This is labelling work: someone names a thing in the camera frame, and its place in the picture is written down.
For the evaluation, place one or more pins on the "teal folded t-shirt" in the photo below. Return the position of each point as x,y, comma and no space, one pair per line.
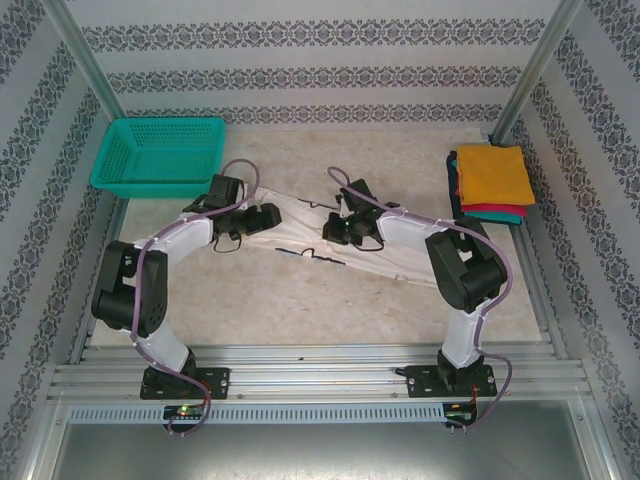
492,218

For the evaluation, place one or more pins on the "grey sheet metal shelf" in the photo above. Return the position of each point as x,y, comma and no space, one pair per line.
320,455

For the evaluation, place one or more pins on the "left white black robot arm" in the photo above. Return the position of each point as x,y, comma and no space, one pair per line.
185,232

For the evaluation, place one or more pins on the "navy folded t-shirt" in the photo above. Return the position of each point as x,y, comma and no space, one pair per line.
454,190

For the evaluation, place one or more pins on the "teal plastic mesh basket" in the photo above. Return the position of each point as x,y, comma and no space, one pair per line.
150,187

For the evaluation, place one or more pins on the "aluminium mounting rail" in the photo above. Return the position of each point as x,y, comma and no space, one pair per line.
310,372

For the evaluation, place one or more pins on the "yellow folded t-shirt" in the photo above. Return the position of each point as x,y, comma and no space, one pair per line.
495,175

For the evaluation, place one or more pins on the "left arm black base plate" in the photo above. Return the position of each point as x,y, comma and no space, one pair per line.
215,382

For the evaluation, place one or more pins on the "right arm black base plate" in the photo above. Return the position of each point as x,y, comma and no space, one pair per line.
422,382

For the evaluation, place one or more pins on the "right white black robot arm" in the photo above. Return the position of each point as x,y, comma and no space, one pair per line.
410,230

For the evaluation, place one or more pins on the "white daisy print t-shirt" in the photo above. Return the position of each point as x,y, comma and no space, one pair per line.
295,230

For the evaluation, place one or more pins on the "aluminium frame post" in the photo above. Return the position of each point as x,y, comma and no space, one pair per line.
535,70
86,55

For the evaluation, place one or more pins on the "aluminium side rail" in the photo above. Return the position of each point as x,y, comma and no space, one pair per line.
542,300

